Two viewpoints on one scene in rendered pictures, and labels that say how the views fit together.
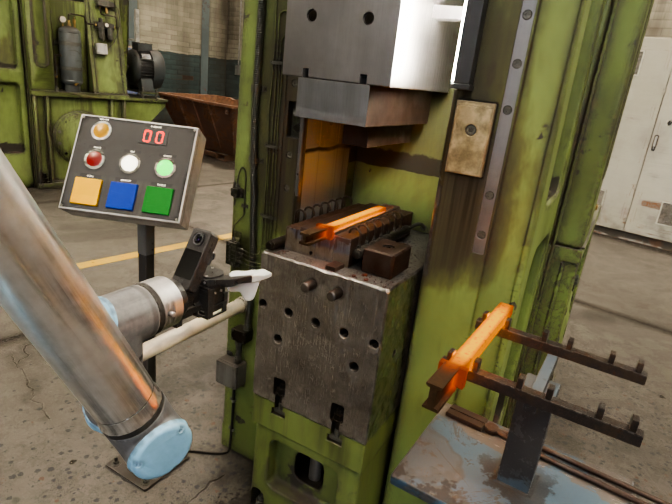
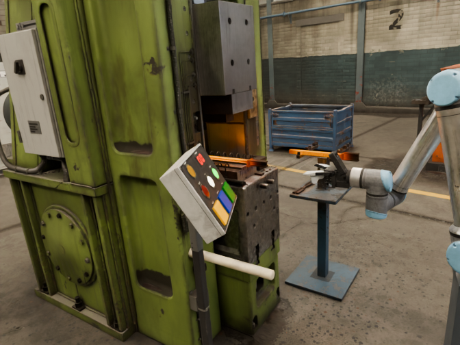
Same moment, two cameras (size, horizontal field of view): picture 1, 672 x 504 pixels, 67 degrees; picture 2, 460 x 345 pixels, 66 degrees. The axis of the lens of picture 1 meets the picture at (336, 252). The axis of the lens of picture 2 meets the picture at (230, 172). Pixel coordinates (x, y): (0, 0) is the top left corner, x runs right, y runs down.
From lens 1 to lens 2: 2.19 m
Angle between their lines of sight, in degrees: 79
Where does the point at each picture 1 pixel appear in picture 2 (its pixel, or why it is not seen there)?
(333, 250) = (251, 169)
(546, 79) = (259, 74)
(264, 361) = (251, 244)
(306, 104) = (235, 106)
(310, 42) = (233, 76)
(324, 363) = (267, 217)
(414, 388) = not seen: hidden behind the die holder
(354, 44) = (246, 73)
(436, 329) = not seen: hidden behind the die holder
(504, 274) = (263, 148)
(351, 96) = (248, 96)
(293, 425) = (262, 261)
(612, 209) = not seen: outside the picture
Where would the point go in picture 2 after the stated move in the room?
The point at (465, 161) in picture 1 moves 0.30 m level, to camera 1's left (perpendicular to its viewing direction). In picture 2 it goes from (254, 111) to (252, 120)
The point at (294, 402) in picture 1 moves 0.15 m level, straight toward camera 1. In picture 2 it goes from (262, 248) to (289, 247)
